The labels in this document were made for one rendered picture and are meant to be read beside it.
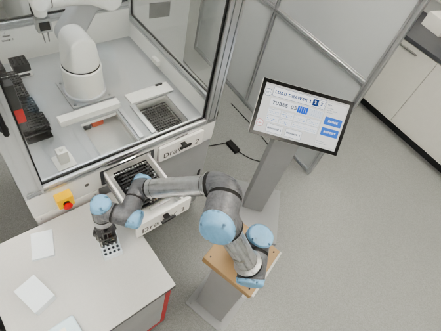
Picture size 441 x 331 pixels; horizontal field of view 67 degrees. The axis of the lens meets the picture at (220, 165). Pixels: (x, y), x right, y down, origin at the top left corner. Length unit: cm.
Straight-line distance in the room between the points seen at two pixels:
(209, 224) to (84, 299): 74
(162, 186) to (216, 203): 28
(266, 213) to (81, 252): 153
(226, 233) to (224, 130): 224
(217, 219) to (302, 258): 173
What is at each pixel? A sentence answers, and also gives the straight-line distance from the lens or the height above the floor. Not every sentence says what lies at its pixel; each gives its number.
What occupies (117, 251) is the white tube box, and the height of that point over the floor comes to 80.
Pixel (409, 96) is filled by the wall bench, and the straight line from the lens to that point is 390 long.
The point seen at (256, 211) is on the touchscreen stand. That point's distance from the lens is 269.
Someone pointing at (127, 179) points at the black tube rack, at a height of 89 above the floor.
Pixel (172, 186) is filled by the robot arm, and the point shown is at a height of 125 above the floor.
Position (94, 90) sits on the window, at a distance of 133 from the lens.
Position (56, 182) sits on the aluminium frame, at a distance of 158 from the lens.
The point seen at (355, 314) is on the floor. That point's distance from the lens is 273.
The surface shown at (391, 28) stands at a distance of 240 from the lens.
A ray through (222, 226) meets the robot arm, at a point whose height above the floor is 137.
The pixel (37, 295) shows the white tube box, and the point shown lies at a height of 81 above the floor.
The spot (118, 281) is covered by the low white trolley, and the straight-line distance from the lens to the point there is 158.
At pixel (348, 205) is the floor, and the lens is 315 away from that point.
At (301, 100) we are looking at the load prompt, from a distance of 190.
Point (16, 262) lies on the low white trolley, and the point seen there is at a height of 76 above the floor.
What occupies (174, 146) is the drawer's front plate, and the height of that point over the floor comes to 90.
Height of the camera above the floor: 226
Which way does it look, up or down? 51 degrees down
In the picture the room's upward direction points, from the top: 18 degrees clockwise
